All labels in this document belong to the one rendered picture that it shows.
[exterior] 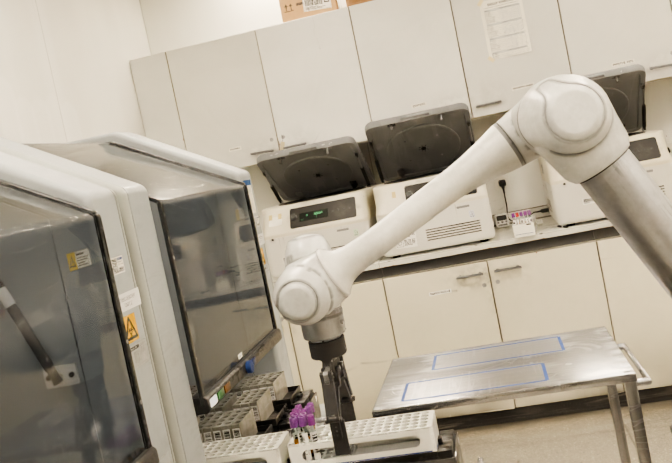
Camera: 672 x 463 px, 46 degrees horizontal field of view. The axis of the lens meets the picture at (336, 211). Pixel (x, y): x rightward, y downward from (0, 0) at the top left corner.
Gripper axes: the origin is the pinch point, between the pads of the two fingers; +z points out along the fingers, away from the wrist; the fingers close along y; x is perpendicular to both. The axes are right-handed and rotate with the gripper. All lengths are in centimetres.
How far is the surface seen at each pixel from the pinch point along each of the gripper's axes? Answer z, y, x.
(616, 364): 4, 32, -58
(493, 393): 3.9, 24.4, -29.9
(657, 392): 81, 234, -97
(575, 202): -16, 230, -76
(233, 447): -0.7, -0.7, 24.1
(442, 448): 4.2, -4.2, -19.4
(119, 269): -44, -27, 27
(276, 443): -0.6, -1.9, 14.3
